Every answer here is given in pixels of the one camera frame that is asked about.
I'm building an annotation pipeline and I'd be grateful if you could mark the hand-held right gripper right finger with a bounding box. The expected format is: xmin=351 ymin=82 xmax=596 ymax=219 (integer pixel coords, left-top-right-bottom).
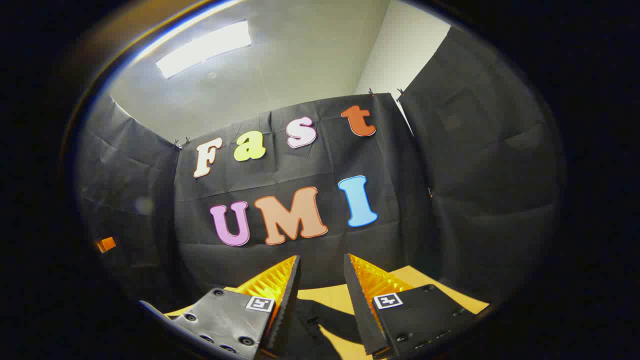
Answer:
xmin=343 ymin=253 xmax=483 ymax=360

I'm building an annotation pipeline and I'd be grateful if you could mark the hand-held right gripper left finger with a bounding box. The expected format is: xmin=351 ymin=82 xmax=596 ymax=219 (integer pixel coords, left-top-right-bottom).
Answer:
xmin=169 ymin=255 xmax=302 ymax=360

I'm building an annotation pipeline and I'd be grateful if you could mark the ceiling light panel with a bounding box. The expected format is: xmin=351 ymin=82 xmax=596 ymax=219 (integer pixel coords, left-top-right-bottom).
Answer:
xmin=155 ymin=20 xmax=252 ymax=79

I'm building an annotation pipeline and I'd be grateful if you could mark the black garment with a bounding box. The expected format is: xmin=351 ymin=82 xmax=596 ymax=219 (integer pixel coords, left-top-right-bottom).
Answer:
xmin=277 ymin=298 xmax=368 ymax=360

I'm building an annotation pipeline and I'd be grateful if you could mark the black backdrop cloth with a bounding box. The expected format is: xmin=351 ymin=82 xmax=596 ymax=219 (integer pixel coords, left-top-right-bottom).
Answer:
xmin=75 ymin=25 xmax=566 ymax=313

